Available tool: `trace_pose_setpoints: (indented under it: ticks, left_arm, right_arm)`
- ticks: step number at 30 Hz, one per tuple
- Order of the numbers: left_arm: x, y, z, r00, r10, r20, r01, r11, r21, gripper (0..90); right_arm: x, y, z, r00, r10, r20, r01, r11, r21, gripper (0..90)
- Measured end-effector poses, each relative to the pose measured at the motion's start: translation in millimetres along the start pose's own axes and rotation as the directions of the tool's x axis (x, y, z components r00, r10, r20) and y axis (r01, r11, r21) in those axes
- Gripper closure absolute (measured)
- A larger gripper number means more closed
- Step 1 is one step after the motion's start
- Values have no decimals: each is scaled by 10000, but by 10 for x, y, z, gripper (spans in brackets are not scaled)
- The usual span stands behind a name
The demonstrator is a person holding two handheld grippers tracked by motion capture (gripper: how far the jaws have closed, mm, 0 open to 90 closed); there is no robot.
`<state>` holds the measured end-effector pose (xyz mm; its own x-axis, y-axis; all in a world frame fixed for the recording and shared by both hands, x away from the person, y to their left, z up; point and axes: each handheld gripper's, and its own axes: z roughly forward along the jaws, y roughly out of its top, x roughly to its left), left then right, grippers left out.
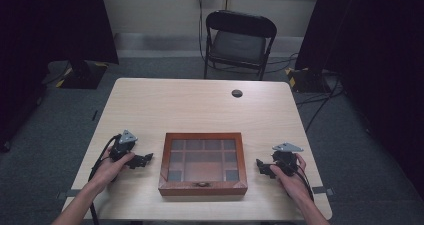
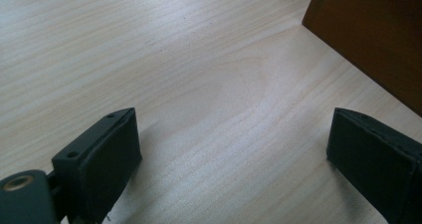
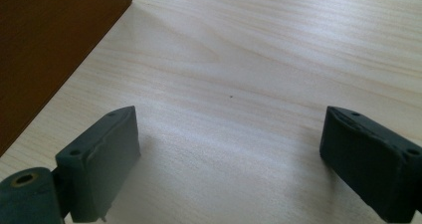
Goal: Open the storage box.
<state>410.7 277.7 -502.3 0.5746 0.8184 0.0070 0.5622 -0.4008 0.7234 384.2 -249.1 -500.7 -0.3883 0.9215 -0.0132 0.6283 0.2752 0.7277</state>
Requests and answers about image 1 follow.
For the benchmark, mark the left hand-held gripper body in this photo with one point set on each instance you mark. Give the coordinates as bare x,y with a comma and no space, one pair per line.
121,148

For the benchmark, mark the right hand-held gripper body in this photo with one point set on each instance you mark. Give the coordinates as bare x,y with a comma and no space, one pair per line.
285,160

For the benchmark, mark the wooden box with glass lid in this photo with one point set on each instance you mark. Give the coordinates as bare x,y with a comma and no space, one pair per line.
203,165

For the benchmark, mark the person's right hand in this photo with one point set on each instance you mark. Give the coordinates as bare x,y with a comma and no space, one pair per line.
293,183

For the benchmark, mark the person's left hand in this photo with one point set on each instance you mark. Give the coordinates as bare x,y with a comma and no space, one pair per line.
108,170

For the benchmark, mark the black stand base striped tape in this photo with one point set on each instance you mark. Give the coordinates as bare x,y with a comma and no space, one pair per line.
85,76
306,80

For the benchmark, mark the black folding chair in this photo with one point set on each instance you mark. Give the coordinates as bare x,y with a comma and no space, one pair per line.
238,45

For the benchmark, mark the black curtain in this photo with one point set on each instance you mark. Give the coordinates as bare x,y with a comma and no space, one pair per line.
50,35
376,51

